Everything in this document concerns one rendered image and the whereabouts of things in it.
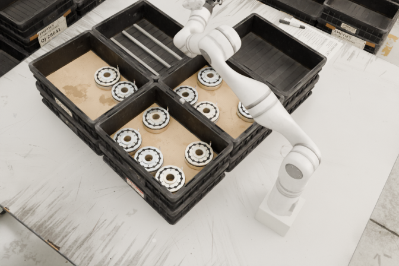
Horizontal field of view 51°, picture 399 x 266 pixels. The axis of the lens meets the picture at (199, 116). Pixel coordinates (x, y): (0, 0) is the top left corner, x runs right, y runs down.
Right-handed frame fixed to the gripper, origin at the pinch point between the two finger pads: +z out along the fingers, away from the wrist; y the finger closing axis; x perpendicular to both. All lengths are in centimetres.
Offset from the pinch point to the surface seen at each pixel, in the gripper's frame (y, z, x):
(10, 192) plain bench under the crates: -61, -88, -11
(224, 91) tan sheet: 0.9, -26.1, -30.2
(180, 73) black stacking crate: -12.2, -28.4, -15.5
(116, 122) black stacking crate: -26, -58, -10
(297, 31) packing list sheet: 16, 37, -53
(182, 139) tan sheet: -7, -54, -26
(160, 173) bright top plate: -8, -72, -22
